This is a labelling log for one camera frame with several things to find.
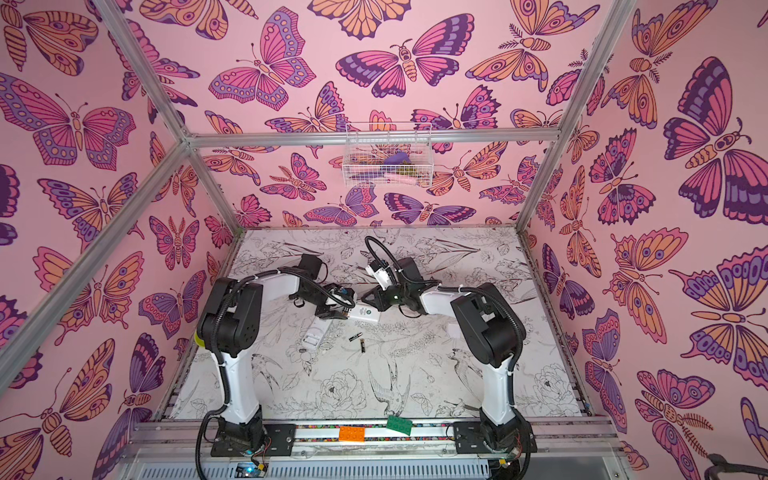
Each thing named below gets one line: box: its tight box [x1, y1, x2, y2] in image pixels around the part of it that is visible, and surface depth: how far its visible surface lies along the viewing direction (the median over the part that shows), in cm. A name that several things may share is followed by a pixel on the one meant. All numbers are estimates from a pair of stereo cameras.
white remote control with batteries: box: [301, 316, 333, 350], surface depth 93 cm
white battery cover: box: [446, 323, 461, 339], surface depth 94 cm
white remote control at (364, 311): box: [348, 303, 380, 322], surface depth 97 cm
